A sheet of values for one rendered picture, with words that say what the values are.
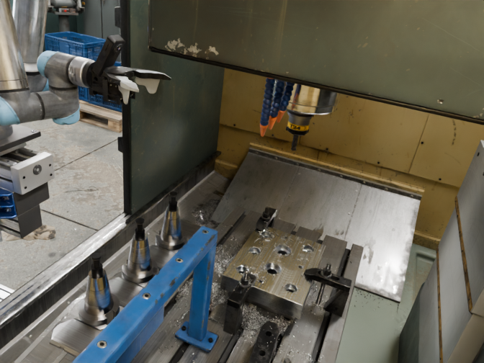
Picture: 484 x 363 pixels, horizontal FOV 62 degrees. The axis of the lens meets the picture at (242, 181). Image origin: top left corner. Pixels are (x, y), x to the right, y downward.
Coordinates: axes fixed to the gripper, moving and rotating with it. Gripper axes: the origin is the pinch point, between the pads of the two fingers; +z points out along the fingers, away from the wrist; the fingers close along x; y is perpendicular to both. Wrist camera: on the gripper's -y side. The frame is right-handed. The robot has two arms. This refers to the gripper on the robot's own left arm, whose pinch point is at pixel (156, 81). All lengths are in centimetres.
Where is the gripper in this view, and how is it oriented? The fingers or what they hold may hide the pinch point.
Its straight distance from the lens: 106.9
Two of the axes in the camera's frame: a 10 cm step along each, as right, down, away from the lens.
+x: -3.6, 4.0, -8.4
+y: -1.2, 8.8, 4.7
